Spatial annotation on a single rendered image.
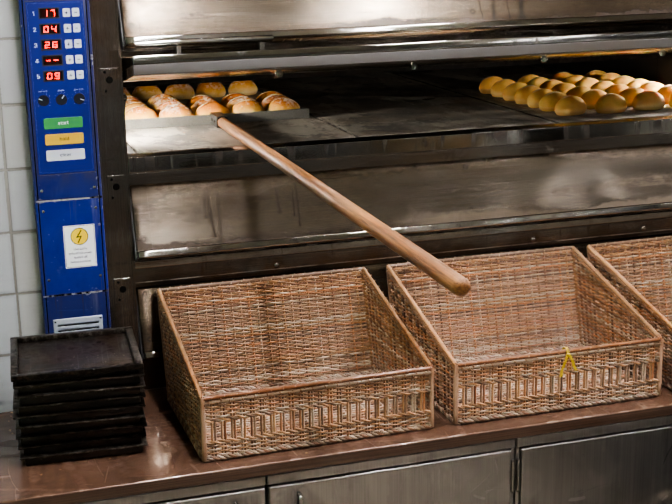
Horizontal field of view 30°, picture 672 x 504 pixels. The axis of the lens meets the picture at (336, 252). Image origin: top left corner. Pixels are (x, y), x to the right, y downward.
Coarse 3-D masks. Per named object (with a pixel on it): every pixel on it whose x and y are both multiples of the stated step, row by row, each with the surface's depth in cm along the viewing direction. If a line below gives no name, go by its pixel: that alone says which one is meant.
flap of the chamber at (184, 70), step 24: (480, 48) 310; (504, 48) 312; (528, 48) 314; (552, 48) 316; (576, 48) 318; (600, 48) 320; (624, 48) 322; (648, 48) 324; (144, 72) 286; (168, 72) 288; (192, 72) 290; (216, 72) 295; (240, 72) 301; (264, 72) 307; (288, 72) 314
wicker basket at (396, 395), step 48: (192, 288) 313; (240, 288) 317; (288, 288) 321; (336, 288) 325; (192, 336) 313; (240, 336) 317; (288, 336) 320; (336, 336) 324; (384, 336) 316; (192, 384) 278; (240, 384) 316; (288, 384) 319; (336, 384) 281; (384, 384) 285; (432, 384) 288; (192, 432) 285; (240, 432) 290; (288, 432) 280; (336, 432) 284; (384, 432) 287
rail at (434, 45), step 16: (624, 32) 322; (640, 32) 323; (656, 32) 324; (304, 48) 297; (320, 48) 298; (336, 48) 299; (352, 48) 301; (368, 48) 302; (384, 48) 303; (400, 48) 304; (416, 48) 305; (432, 48) 307; (448, 48) 308
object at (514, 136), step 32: (512, 128) 337; (544, 128) 337; (576, 128) 340; (608, 128) 343; (640, 128) 346; (128, 160) 305; (160, 160) 307; (192, 160) 310; (224, 160) 312; (256, 160) 315
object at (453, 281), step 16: (224, 128) 337; (240, 128) 326; (256, 144) 305; (272, 160) 289; (288, 160) 282; (304, 176) 265; (320, 192) 253; (336, 192) 248; (336, 208) 243; (352, 208) 235; (368, 224) 225; (384, 224) 222; (384, 240) 217; (400, 240) 211; (416, 256) 203; (432, 256) 200; (432, 272) 196; (448, 272) 191; (448, 288) 190; (464, 288) 188
